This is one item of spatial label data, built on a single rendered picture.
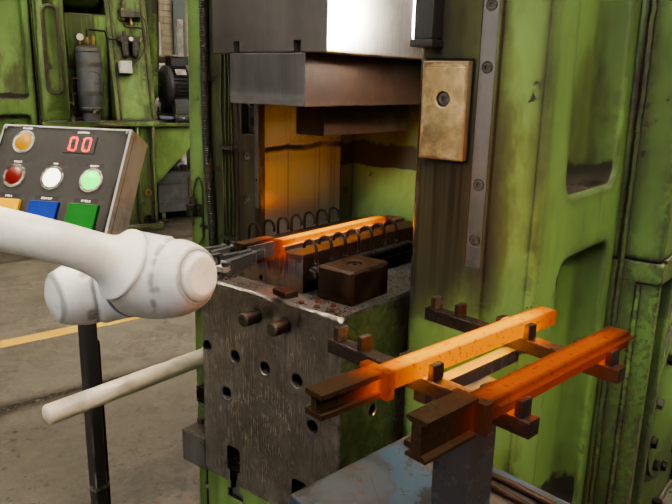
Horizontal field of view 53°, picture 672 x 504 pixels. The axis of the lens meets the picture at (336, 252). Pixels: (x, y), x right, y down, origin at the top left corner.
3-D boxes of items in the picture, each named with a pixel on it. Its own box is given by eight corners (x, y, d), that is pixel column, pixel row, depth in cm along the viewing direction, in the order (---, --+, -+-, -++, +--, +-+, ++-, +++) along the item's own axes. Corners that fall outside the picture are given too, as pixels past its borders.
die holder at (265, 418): (335, 540, 130) (341, 318, 119) (204, 467, 153) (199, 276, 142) (476, 430, 172) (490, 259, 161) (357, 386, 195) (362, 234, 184)
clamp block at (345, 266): (351, 307, 125) (352, 273, 123) (316, 297, 130) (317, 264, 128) (389, 293, 134) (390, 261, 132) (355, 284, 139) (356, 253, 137)
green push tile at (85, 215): (90, 237, 147) (97, 204, 149) (60, 234, 149) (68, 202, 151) (94, 239, 149) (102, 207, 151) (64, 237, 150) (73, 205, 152)
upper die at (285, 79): (304, 107, 123) (305, 52, 121) (230, 102, 136) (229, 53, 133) (427, 104, 155) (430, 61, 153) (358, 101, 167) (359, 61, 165)
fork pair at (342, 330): (361, 352, 90) (362, 338, 89) (332, 340, 93) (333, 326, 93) (466, 315, 105) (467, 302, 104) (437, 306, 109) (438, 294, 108)
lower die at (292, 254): (302, 293, 132) (303, 251, 130) (232, 273, 144) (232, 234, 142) (419, 255, 164) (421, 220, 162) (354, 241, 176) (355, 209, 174)
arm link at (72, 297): (129, 311, 115) (175, 308, 106) (41, 336, 103) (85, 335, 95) (116, 248, 114) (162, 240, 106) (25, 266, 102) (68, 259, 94)
